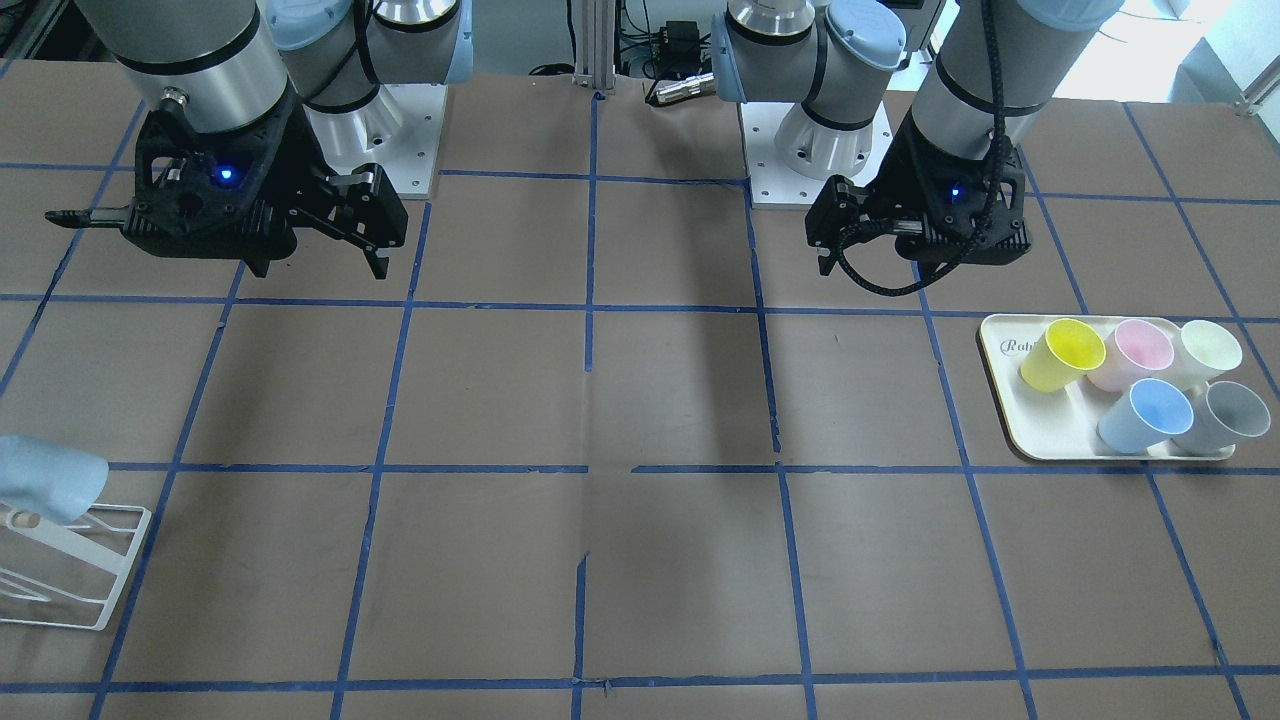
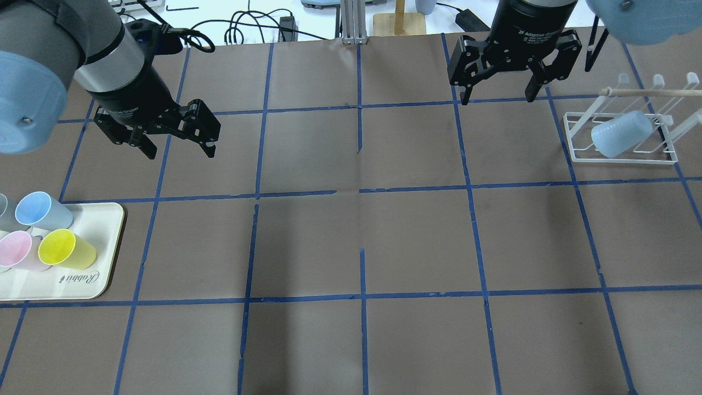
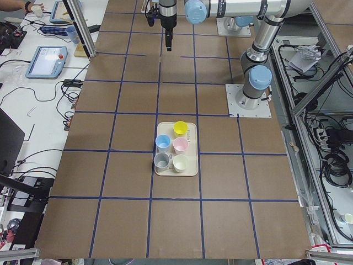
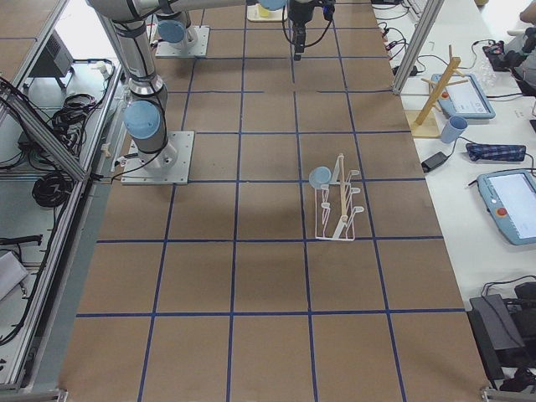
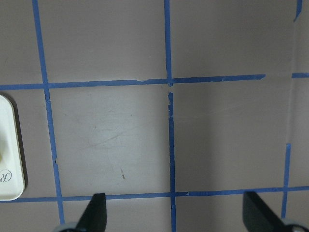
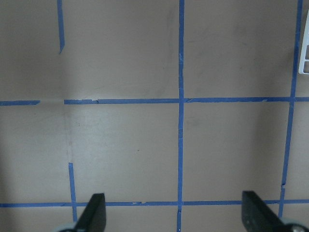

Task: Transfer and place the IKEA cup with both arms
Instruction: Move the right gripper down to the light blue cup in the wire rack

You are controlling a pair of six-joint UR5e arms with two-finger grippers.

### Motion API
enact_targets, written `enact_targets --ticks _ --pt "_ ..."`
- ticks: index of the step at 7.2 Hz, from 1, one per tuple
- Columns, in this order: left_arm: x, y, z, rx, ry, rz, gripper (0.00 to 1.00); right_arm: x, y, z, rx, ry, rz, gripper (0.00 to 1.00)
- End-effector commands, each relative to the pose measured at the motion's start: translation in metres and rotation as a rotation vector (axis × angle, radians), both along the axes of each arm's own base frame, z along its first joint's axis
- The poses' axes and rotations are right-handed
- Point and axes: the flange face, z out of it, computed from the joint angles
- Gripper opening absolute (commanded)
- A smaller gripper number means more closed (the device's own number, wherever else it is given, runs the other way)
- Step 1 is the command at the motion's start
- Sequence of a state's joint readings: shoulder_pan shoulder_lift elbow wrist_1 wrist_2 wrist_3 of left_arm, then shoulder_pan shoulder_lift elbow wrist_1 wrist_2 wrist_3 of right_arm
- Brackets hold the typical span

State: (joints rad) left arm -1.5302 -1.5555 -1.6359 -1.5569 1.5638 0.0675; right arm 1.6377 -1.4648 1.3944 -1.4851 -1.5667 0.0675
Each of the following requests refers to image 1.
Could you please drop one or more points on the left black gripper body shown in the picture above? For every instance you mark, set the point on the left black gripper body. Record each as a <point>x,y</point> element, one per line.
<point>903,177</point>

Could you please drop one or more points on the pink cup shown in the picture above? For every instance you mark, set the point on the pink cup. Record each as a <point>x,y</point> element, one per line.
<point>1135,349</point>

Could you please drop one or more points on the white wire cup rack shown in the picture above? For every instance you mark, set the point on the white wire cup rack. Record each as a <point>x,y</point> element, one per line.
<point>70,576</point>

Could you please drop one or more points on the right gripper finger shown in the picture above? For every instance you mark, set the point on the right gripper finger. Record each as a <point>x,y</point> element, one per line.
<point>362,208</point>
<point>112,218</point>

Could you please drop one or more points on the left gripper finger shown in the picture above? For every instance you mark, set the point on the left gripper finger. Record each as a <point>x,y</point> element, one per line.
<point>830,254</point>

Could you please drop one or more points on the light blue ribbed cup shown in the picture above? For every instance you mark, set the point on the light blue ribbed cup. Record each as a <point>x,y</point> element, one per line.
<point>57,482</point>

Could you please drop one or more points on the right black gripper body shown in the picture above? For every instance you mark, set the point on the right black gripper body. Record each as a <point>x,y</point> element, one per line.
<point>298,168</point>

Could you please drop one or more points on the cream white cup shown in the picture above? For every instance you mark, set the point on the cream white cup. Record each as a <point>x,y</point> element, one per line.
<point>1203,352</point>

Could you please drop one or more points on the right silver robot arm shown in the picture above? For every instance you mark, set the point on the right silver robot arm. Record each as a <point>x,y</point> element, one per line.
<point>234,58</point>

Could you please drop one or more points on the cream plastic tray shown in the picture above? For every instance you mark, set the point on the cream plastic tray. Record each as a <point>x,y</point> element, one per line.
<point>1062,425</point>

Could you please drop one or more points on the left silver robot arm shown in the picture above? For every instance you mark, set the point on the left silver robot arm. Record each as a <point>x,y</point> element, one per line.
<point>998,67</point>

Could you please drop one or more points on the yellow cup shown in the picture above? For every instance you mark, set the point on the yellow cup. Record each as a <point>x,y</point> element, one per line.
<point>1067,350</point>

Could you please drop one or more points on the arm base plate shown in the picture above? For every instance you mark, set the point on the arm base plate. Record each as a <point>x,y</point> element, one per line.
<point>780,170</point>
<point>400,130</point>

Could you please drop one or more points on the grey cup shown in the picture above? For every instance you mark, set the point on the grey cup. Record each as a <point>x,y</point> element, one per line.
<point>1225,413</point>

